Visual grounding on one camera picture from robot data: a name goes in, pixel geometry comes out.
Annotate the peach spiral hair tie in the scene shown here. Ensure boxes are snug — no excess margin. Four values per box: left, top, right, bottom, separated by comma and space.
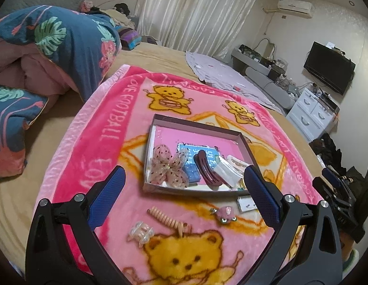
147, 206, 192, 238

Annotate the brown hair clip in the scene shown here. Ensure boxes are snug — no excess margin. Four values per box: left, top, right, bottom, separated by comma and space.
192, 150, 223, 190

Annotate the black set-top box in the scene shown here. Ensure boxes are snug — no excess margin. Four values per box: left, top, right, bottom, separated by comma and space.
319, 93, 340, 113

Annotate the white curtain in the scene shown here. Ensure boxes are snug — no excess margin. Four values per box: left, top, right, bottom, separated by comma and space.
135, 0, 264, 60

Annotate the pink plush turtle clip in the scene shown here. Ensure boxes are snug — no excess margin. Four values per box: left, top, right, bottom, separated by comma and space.
210, 206, 238, 224

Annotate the clear hair claw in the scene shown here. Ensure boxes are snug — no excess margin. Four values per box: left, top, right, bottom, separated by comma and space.
129, 221, 155, 248

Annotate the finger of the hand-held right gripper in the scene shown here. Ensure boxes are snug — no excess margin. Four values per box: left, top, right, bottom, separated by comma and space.
322, 168, 351, 190
312, 177, 355, 211

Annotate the white drawer cabinet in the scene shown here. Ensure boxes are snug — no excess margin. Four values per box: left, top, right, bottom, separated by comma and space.
286, 87, 340, 141

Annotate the pile of clothes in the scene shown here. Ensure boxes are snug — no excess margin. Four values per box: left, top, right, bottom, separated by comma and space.
80, 1, 143, 51

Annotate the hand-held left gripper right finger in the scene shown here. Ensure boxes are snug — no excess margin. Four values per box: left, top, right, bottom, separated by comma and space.
243, 165, 343, 285

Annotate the grey low bench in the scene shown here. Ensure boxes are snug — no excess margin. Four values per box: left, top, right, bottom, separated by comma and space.
231, 47, 297, 110

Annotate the shallow grey box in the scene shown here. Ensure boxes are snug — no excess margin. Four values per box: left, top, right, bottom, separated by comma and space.
142, 113, 260, 198

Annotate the lilac bed sheet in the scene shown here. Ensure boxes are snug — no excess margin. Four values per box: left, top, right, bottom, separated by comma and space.
185, 50, 287, 116

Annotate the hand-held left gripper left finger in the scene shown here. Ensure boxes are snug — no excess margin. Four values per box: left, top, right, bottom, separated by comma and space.
25, 165, 127, 285

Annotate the dark clothing heap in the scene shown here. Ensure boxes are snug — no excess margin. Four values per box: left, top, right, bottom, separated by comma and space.
309, 133, 368, 185

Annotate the beige bed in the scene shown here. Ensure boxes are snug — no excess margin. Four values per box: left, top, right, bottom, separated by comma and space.
0, 42, 324, 274

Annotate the blue floral quilt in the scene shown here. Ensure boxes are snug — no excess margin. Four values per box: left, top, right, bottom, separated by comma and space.
0, 5, 122, 179

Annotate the dotted lace bow hair clip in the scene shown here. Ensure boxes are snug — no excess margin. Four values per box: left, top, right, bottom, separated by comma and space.
151, 144, 190, 189

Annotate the pink bear printed blanket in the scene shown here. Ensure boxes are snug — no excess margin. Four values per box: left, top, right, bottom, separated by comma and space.
33, 64, 322, 285

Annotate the white earring card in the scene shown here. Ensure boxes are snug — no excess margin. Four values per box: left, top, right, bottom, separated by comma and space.
237, 195, 257, 213

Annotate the white air conditioner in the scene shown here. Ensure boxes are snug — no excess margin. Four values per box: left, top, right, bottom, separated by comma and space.
277, 0, 315, 18

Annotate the black flat television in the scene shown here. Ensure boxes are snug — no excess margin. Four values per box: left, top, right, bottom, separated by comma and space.
303, 42, 356, 95

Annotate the white hair claw clip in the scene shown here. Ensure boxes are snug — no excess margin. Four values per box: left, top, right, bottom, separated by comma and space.
213, 156, 245, 189

